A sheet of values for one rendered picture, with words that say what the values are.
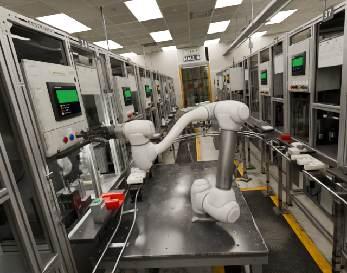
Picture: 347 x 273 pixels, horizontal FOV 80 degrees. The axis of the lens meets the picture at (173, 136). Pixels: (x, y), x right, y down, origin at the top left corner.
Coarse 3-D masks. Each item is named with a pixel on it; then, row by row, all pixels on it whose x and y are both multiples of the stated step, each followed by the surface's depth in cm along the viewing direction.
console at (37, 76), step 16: (32, 64) 96; (48, 64) 107; (32, 80) 95; (48, 80) 106; (64, 80) 119; (32, 96) 95; (48, 96) 105; (80, 96) 134; (48, 112) 104; (80, 112) 130; (48, 128) 102; (64, 128) 115; (80, 128) 131; (48, 144) 101; (64, 144) 113
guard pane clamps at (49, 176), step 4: (68, 48) 128; (72, 52) 132; (100, 60) 172; (104, 92) 173; (112, 120) 184; (52, 172) 103; (48, 176) 100; (52, 176) 103; (64, 216) 108; (60, 220) 105; (64, 220) 108; (60, 224) 105
